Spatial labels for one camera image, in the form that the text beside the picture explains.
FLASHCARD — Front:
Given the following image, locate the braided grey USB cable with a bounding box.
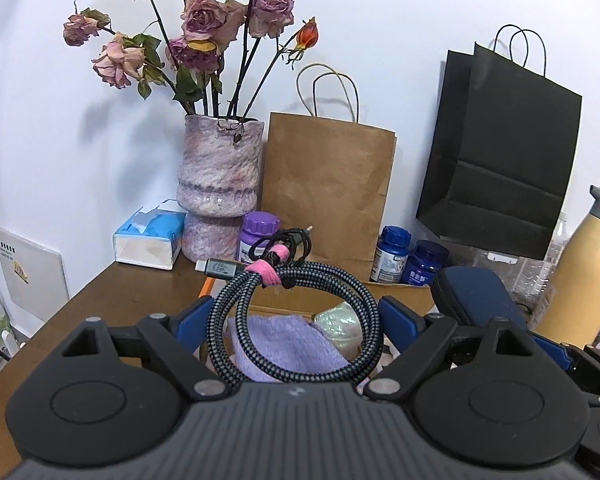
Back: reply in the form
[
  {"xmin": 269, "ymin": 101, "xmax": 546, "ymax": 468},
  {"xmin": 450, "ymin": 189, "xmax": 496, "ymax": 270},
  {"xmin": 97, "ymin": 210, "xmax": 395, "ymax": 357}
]
[{"xmin": 196, "ymin": 255, "xmax": 382, "ymax": 386}]

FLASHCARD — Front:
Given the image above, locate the iridescent pouch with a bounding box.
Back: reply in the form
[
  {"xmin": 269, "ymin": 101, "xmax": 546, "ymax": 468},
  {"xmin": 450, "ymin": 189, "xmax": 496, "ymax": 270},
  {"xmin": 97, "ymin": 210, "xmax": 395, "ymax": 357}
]
[{"xmin": 312, "ymin": 302, "xmax": 368, "ymax": 361}]

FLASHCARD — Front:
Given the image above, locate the blue white tissue box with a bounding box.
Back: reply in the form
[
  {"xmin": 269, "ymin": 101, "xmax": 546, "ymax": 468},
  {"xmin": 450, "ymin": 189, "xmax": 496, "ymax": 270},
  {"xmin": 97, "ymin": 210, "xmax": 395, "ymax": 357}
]
[{"xmin": 112, "ymin": 199, "xmax": 187, "ymax": 272}]

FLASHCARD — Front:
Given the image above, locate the tan thermos bottle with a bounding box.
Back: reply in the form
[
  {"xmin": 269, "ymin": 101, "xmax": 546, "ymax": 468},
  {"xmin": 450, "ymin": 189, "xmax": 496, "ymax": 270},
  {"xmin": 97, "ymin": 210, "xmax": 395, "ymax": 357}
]
[{"xmin": 535, "ymin": 178, "xmax": 600, "ymax": 348}]

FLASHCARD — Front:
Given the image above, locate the blue wide jar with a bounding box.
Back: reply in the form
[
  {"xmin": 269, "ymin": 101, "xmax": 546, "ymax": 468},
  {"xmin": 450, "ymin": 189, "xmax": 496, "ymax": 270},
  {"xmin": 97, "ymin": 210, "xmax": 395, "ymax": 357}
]
[{"xmin": 405, "ymin": 240, "xmax": 451, "ymax": 287}]

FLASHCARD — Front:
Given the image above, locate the purple knitted cloth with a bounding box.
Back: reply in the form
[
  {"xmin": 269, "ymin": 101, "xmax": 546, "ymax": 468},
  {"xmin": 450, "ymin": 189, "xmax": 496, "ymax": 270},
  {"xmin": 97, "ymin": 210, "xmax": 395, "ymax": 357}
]
[{"xmin": 228, "ymin": 314, "xmax": 381, "ymax": 386}]

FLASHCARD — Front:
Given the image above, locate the brown paper bag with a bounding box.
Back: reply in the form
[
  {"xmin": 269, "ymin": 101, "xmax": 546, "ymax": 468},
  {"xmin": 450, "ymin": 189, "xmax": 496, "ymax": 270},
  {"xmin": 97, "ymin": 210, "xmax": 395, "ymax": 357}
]
[{"xmin": 261, "ymin": 63, "xmax": 397, "ymax": 283}]

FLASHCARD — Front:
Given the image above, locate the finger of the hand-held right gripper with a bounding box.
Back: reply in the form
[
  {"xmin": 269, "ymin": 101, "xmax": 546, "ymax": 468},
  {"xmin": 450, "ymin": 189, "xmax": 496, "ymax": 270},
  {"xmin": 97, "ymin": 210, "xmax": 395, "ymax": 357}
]
[{"xmin": 527, "ymin": 332, "xmax": 600, "ymax": 376}]

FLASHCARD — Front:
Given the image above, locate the mottled purple ceramic vase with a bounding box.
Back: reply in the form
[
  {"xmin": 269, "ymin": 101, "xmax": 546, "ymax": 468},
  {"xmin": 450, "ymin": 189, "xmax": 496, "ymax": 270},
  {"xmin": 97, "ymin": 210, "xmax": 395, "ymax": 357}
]
[{"xmin": 176, "ymin": 114, "xmax": 264, "ymax": 262}]

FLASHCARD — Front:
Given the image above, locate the blue bottle with dog label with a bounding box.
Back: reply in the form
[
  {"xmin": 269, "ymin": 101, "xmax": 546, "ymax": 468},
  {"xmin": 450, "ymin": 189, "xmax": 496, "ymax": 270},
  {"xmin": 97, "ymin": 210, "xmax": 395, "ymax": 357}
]
[{"xmin": 370, "ymin": 226, "xmax": 413, "ymax": 283}]

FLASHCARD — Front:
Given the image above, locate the clear plastic bottle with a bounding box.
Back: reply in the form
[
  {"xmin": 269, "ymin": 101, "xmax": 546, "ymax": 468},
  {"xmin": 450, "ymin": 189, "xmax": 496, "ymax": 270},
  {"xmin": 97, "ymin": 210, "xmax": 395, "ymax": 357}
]
[
  {"xmin": 547, "ymin": 212, "xmax": 571, "ymax": 266},
  {"xmin": 510, "ymin": 259, "xmax": 553, "ymax": 306}
]

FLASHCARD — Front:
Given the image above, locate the cardboard box with orange rim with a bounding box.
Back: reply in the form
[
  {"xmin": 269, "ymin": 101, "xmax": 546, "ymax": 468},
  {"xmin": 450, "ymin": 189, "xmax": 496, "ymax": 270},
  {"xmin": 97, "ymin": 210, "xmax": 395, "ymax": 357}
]
[{"xmin": 198, "ymin": 279, "xmax": 433, "ymax": 322}]

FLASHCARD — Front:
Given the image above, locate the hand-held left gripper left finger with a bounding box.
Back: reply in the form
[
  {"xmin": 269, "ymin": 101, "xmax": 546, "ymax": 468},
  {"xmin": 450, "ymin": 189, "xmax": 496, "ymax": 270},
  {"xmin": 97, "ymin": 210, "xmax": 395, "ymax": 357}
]
[{"xmin": 55, "ymin": 296, "xmax": 231, "ymax": 402}]

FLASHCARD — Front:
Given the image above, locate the purple pill bottle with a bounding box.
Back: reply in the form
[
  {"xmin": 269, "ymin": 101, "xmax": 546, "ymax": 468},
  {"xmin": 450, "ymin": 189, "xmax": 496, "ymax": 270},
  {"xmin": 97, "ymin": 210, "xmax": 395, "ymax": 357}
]
[{"xmin": 236, "ymin": 211, "xmax": 281, "ymax": 263}]

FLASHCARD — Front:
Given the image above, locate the dried rose bouquet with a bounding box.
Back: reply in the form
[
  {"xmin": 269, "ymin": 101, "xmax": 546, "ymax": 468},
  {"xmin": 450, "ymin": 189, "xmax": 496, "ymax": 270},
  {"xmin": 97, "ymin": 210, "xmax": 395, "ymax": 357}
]
[{"xmin": 62, "ymin": 0, "xmax": 321, "ymax": 116}]

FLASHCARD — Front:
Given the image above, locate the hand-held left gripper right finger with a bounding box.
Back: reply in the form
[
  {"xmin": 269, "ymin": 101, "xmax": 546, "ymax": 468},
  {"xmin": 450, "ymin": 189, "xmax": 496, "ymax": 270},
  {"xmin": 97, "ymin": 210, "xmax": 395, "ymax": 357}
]
[{"xmin": 362, "ymin": 296, "xmax": 538, "ymax": 403}]

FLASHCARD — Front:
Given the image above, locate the black paper bag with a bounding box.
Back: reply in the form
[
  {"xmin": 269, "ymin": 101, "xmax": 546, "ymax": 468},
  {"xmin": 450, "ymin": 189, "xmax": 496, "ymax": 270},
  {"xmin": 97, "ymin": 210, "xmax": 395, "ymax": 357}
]
[{"xmin": 416, "ymin": 25, "xmax": 582, "ymax": 261}]

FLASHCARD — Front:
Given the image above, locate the thin black cable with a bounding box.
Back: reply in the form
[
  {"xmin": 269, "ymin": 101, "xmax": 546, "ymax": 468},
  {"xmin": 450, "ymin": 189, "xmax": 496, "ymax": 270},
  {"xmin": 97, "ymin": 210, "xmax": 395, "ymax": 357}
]
[{"xmin": 252, "ymin": 226, "xmax": 314, "ymax": 267}]

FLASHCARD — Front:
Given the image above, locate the navy zip case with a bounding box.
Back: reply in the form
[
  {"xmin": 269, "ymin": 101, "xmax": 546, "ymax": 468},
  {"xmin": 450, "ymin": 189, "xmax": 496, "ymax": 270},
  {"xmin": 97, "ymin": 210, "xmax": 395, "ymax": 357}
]
[{"xmin": 430, "ymin": 266, "xmax": 531, "ymax": 333}]

